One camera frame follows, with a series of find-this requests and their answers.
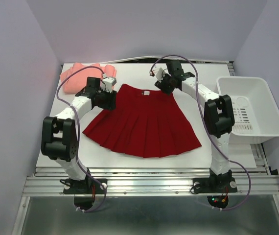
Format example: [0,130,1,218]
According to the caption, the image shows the pink pleated skirt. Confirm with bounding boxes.
[60,63,116,94]

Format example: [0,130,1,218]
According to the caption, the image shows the red skirt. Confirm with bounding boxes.
[82,84,202,158]

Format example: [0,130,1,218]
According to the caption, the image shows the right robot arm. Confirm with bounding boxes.
[149,60,237,194]

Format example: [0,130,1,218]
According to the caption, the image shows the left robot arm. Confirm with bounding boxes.
[41,77,117,193]

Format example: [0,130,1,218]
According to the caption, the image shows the white backdrop board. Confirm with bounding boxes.
[101,56,232,64]

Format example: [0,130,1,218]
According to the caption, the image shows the white plastic bin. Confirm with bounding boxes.
[216,76,279,144]

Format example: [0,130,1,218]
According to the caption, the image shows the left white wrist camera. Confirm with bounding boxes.
[100,77,116,93]

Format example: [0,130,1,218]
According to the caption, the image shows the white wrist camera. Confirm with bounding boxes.
[100,77,116,93]
[149,66,165,83]

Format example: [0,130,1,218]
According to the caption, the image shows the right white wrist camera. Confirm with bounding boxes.
[149,66,165,83]

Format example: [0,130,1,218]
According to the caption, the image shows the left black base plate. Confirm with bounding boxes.
[60,177,108,195]

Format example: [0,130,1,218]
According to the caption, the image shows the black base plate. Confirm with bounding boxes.
[60,177,108,195]
[193,177,238,194]

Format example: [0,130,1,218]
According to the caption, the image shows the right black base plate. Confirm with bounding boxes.
[193,177,238,194]

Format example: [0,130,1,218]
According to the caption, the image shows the aluminium rail frame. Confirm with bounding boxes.
[12,61,279,235]

